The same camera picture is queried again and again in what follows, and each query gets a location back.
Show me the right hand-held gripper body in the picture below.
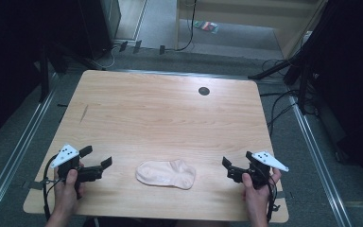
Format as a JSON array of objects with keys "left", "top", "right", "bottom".
[{"left": 227, "top": 150, "right": 290, "bottom": 191}]

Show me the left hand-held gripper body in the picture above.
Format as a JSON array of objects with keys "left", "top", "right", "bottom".
[{"left": 49, "top": 144, "right": 106, "bottom": 201}]

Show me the white ankle sock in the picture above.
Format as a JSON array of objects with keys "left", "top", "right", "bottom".
[{"left": 134, "top": 159, "right": 197, "bottom": 190}]

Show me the person's right hand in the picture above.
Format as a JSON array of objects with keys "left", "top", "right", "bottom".
[{"left": 241, "top": 167, "right": 283, "bottom": 217}]

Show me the person's left hand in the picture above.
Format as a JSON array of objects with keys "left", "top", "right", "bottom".
[{"left": 53, "top": 161, "right": 86, "bottom": 217}]

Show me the black metal stand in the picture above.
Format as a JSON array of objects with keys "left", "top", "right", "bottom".
[{"left": 247, "top": 44, "right": 316, "bottom": 115}]

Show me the black slanted stand brace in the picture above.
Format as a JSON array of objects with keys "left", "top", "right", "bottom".
[{"left": 47, "top": 42, "right": 103, "bottom": 71}]

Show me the black curtain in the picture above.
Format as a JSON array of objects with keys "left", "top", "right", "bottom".
[
  {"left": 0, "top": 0, "right": 86, "bottom": 149},
  {"left": 299, "top": 0, "right": 363, "bottom": 190}
]

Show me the black cabinet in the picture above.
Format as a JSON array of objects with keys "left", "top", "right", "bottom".
[{"left": 75, "top": 0, "right": 123, "bottom": 60}]

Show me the colourful striped packet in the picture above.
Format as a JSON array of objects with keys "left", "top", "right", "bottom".
[{"left": 193, "top": 20, "right": 220, "bottom": 35}]

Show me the light wooden shelf unit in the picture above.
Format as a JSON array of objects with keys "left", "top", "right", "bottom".
[{"left": 174, "top": 0, "right": 329, "bottom": 61}]

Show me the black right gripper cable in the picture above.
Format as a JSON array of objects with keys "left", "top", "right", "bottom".
[{"left": 265, "top": 174, "right": 282, "bottom": 223}]

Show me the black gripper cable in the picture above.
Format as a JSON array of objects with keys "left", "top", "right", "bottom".
[
  {"left": 265, "top": 174, "right": 282, "bottom": 223},
  {"left": 42, "top": 153, "right": 64, "bottom": 221}
]

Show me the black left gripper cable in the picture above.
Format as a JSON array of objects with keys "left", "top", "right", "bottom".
[{"left": 42, "top": 153, "right": 64, "bottom": 221}]

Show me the black floor cable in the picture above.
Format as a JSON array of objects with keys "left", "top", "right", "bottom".
[{"left": 259, "top": 58, "right": 302, "bottom": 137}]

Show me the metal floor rail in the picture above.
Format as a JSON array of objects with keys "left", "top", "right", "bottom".
[
  {"left": 288, "top": 95, "right": 354, "bottom": 227},
  {"left": 114, "top": 69, "right": 286, "bottom": 83},
  {"left": 0, "top": 73, "right": 59, "bottom": 223}
]

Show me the black metal stand post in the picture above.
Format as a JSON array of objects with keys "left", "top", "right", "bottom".
[{"left": 39, "top": 46, "right": 50, "bottom": 103}]

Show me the white floor cable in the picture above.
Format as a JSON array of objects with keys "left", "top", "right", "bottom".
[{"left": 90, "top": 44, "right": 121, "bottom": 71}]

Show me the black hanging cable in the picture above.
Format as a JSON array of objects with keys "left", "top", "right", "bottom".
[{"left": 164, "top": 0, "right": 199, "bottom": 53}]

